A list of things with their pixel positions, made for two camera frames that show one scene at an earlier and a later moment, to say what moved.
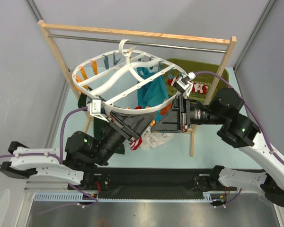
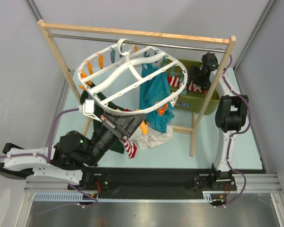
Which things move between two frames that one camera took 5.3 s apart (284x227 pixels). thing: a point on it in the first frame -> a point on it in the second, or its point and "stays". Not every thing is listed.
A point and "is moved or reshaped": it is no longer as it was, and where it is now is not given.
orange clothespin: x=153 y=123 is moved or reshaped
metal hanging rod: x=136 y=42 stays
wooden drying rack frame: x=45 y=25 stays
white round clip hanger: x=128 y=82 is moved or reshaped
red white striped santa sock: x=135 y=144 -> x=130 y=147
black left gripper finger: x=138 y=130 -> x=126 y=126
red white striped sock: x=198 y=87 stays
